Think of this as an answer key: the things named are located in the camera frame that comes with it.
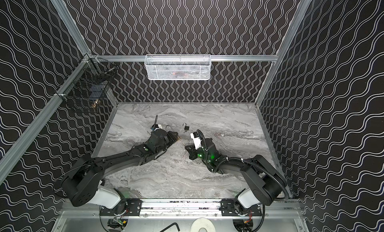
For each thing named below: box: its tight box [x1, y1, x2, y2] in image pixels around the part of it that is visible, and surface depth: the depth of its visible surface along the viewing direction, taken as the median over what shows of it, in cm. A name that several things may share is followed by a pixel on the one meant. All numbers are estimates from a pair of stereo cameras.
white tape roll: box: [190, 217, 216, 232], surface depth 71 cm
